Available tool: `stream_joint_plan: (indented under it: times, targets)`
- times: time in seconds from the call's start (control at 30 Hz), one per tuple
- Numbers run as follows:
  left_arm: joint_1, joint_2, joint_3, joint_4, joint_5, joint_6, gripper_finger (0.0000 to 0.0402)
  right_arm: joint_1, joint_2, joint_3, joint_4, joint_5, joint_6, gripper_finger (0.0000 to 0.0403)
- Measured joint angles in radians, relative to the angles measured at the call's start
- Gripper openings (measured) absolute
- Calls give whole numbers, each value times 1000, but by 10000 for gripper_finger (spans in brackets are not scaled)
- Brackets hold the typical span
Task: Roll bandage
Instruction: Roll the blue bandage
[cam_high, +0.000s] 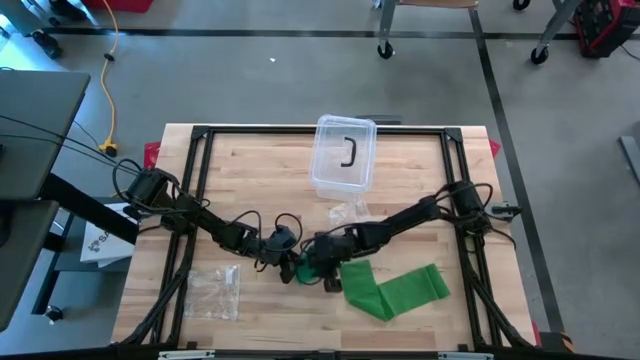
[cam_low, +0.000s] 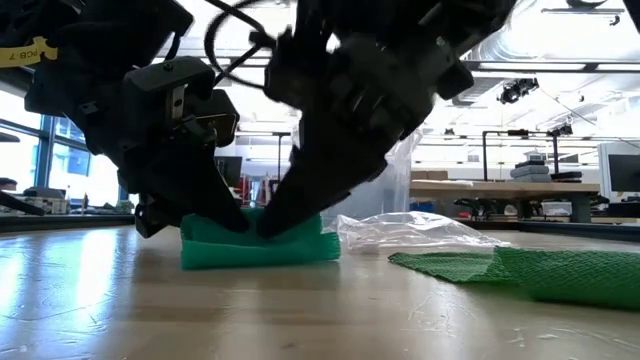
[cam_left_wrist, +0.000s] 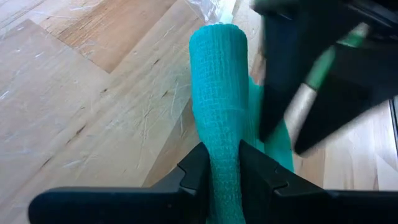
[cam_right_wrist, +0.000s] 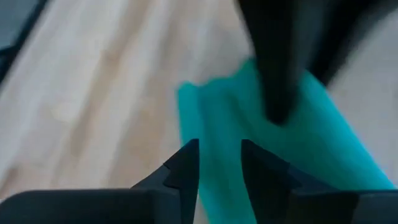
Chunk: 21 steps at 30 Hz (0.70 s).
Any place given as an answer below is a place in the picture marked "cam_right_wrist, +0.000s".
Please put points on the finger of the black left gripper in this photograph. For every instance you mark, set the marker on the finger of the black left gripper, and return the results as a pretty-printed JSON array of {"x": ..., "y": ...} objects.
[
  {"x": 273, "y": 62},
  {"x": 342, "y": 31}
]

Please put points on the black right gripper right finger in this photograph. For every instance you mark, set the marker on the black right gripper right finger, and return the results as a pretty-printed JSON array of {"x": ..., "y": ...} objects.
[{"x": 311, "y": 205}]

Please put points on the green bandage with white core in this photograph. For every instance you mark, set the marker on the green bandage with white core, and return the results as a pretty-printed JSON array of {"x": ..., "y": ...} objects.
[{"x": 224, "y": 124}]

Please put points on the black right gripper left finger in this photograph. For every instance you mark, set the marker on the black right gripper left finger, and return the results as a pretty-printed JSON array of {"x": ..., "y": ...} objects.
[{"x": 124, "y": 205}]

